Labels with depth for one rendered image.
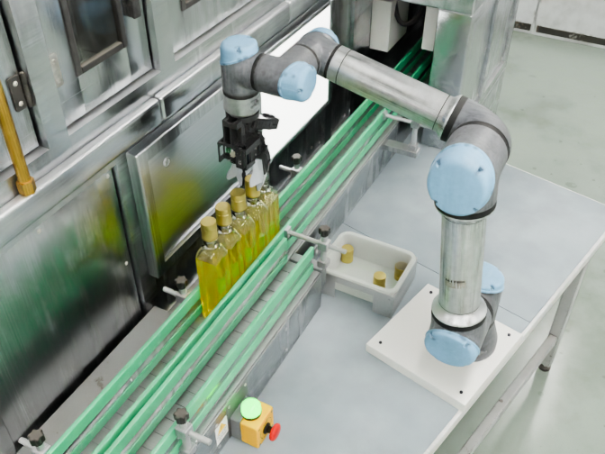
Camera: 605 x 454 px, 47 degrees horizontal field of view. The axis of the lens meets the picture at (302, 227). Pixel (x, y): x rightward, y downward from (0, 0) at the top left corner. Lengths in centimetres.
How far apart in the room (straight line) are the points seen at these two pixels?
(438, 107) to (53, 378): 95
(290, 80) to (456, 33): 102
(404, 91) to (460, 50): 91
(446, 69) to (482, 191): 112
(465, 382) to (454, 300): 30
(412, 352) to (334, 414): 25
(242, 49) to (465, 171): 48
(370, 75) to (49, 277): 73
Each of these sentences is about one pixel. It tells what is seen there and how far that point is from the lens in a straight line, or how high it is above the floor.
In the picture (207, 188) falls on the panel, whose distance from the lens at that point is 171.
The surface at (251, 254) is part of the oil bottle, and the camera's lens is 167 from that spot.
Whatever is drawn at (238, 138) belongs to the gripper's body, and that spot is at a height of 130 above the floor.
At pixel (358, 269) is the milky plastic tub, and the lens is 195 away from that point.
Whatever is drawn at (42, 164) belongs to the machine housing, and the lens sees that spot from 129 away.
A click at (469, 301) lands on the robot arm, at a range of 148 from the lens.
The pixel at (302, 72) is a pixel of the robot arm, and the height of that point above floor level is 148.
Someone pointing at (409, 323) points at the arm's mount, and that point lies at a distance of 181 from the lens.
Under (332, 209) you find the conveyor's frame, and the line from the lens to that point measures 199.
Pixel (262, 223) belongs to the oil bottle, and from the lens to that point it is 166.
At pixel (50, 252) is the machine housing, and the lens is 139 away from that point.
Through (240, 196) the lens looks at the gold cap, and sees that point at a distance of 156.
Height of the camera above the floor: 211
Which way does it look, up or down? 40 degrees down
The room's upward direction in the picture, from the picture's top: straight up
